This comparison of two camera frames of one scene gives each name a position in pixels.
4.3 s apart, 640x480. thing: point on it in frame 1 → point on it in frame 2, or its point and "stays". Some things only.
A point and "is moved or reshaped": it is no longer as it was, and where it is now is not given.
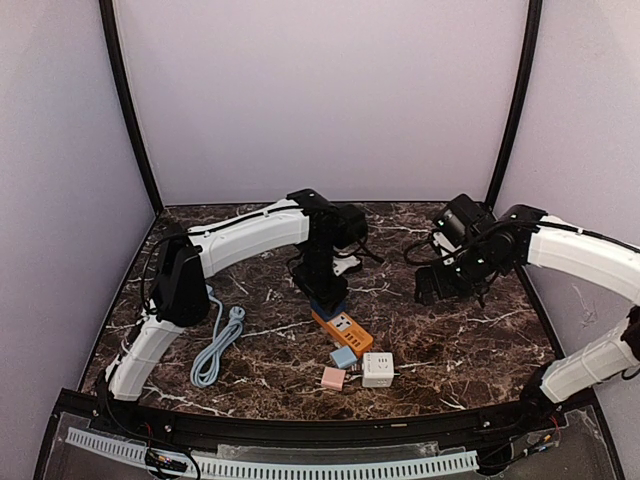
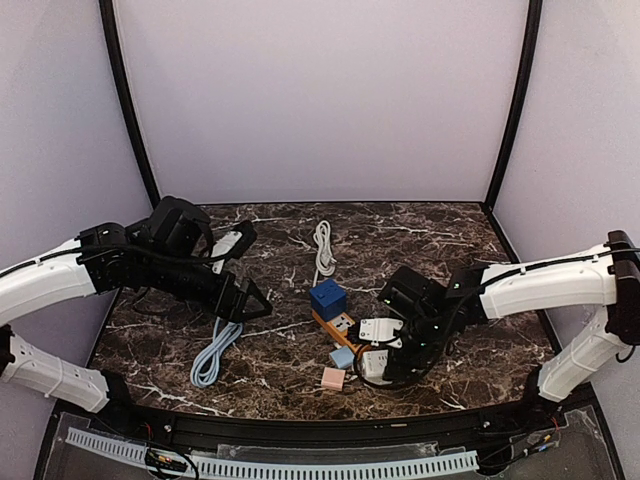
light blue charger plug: (343, 357) stays
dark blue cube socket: (328, 308) stays
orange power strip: (348, 331) is moved or reshaped
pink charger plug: (333, 378) stays
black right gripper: (444, 289) → (415, 362)
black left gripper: (337, 290) → (231, 309)
